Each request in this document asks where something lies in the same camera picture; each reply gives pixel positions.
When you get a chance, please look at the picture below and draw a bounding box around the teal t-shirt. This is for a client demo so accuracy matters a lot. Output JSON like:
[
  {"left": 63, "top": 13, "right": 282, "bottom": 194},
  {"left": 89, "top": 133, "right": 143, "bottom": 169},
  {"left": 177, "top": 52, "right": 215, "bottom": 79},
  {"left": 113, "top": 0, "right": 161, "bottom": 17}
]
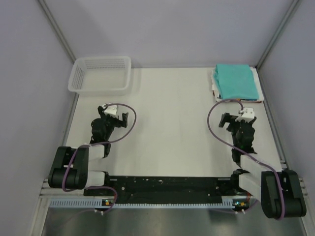
[{"left": 213, "top": 64, "right": 259, "bottom": 101}]

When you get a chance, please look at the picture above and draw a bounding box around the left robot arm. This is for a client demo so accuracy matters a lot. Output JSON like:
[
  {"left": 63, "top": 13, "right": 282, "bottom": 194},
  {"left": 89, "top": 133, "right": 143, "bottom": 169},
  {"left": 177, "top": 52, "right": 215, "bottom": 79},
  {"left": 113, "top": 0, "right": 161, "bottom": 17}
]
[{"left": 48, "top": 104, "right": 128, "bottom": 195}]

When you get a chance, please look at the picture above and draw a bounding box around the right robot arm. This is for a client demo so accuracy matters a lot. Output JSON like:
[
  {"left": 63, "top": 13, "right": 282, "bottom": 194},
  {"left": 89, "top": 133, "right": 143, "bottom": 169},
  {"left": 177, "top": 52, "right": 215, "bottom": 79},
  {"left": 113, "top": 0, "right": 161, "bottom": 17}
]
[{"left": 219, "top": 113, "right": 307, "bottom": 219}]

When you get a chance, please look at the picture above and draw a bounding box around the white flower print t-shirt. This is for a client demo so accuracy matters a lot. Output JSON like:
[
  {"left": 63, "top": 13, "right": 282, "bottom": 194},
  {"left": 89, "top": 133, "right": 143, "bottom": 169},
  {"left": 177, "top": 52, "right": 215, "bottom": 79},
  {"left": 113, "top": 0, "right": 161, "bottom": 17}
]
[{"left": 208, "top": 67, "right": 264, "bottom": 102}]

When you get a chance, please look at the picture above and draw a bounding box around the white plastic basket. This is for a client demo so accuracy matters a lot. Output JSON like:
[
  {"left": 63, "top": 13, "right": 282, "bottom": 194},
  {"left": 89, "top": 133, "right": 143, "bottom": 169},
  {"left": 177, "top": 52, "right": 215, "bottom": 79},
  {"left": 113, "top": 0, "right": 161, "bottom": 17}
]
[{"left": 67, "top": 56, "right": 131, "bottom": 96}]

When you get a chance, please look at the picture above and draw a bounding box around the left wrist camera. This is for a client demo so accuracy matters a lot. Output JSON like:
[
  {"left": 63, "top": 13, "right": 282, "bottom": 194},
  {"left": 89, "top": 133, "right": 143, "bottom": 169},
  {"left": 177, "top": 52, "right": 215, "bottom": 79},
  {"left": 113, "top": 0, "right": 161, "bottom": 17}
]
[{"left": 102, "top": 104, "right": 118, "bottom": 117}]

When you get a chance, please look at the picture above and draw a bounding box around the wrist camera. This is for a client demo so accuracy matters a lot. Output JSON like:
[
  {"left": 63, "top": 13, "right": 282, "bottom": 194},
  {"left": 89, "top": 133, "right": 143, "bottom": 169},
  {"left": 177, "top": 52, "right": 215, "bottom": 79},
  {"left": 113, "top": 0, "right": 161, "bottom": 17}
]
[
  {"left": 236, "top": 107, "right": 255, "bottom": 122},
  {"left": 102, "top": 104, "right": 118, "bottom": 117}
]

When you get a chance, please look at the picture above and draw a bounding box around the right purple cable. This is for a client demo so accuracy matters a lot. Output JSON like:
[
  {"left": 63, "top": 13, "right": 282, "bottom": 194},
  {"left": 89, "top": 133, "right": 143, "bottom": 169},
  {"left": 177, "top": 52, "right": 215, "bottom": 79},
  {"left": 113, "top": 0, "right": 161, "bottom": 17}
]
[{"left": 208, "top": 98, "right": 286, "bottom": 221}]

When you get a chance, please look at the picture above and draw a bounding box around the purple cable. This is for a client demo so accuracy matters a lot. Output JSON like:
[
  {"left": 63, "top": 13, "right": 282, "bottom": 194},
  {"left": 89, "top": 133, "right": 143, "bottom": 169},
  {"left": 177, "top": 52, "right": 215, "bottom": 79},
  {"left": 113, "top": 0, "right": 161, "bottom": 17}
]
[
  {"left": 62, "top": 103, "right": 137, "bottom": 217},
  {"left": 208, "top": 98, "right": 286, "bottom": 221}
]

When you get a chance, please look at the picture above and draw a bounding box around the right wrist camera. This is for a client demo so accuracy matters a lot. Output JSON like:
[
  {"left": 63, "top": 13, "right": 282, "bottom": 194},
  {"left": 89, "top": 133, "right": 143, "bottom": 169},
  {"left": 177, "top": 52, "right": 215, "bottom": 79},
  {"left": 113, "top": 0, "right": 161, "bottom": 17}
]
[{"left": 236, "top": 107, "right": 255, "bottom": 122}]

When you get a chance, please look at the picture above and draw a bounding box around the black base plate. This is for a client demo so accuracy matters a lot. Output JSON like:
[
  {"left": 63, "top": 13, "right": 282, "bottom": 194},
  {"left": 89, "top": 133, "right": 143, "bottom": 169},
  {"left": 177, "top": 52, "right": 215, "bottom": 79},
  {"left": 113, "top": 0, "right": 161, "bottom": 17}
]
[{"left": 83, "top": 175, "right": 249, "bottom": 204}]

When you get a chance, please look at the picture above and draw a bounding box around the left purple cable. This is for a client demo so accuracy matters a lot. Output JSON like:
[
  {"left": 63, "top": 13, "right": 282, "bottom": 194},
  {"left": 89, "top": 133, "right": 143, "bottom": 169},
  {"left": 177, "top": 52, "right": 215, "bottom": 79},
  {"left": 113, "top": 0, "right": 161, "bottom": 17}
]
[{"left": 62, "top": 103, "right": 137, "bottom": 217}]

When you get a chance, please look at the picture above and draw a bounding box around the white slotted cable duct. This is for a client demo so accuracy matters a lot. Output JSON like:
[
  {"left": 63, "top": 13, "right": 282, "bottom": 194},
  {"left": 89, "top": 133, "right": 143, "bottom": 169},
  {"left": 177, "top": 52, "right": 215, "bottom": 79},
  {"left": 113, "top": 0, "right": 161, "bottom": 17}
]
[{"left": 49, "top": 198, "right": 248, "bottom": 209}]

